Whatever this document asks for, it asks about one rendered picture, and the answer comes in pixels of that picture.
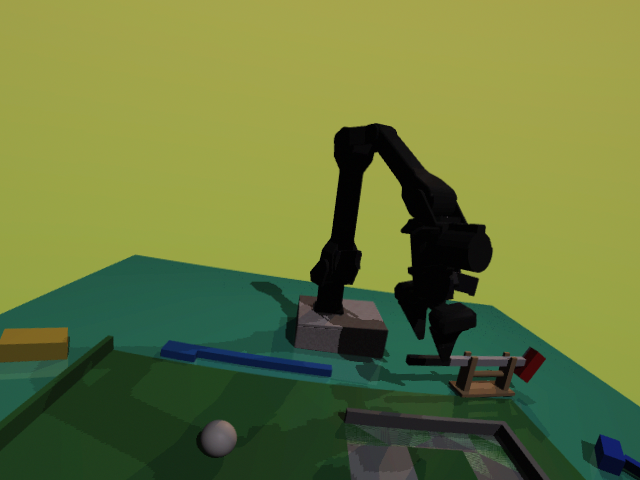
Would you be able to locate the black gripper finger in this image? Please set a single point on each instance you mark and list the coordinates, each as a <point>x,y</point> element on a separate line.
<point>444,343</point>
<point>416,315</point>

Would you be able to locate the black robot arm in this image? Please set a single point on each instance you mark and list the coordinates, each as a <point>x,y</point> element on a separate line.
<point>439,233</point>

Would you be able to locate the grey putter with red head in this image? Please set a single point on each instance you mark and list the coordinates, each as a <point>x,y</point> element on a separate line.
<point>525,366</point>

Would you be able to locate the white golf ball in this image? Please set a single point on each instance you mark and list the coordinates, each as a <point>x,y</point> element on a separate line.
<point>218,438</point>

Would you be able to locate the brown rectangular block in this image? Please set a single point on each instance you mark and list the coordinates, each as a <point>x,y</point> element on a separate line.
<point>33,344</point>

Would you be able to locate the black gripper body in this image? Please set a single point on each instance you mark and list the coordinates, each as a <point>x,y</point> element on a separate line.
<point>428,288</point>

